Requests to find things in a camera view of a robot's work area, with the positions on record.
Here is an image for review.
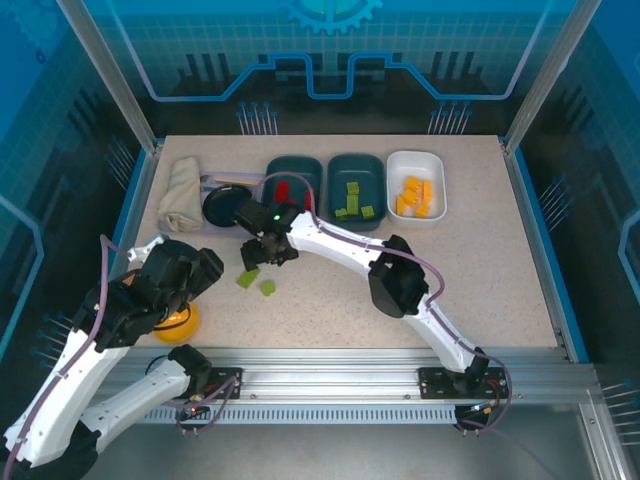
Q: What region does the yellow bowl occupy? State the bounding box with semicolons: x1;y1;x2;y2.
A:
153;302;201;346

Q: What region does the black round plate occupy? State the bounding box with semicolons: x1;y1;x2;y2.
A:
202;183;256;229

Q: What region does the lavender tray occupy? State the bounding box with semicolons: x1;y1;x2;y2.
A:
158;171;269;236

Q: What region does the teal plastic container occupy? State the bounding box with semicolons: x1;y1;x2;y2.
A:
327;153;387;232
265;155;325;216

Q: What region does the beige folded cloth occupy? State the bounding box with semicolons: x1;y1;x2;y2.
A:
158;156;206;234

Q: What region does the small connector board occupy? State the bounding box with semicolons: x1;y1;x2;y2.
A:
174;397;211;421
457;399;501;419

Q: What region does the white plastic container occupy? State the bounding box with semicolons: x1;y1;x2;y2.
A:
386;149;448;230

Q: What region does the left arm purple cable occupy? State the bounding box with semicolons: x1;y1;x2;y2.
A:
7;234;244;471

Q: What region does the aluminium table side rail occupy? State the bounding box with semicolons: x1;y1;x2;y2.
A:
82;142;164;364
499;137;574;364

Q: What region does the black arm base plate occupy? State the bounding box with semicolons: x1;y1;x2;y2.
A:
152;367;244;401
418;367;510;401

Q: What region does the aluminium mounting rail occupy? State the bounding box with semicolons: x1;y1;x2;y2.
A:
64;347;604;407

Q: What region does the slotted white cable duct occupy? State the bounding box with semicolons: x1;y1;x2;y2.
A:
78;405;459;426

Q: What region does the aluminium frame post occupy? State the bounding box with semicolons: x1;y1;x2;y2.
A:
55;0;162;154
502;0;606;154

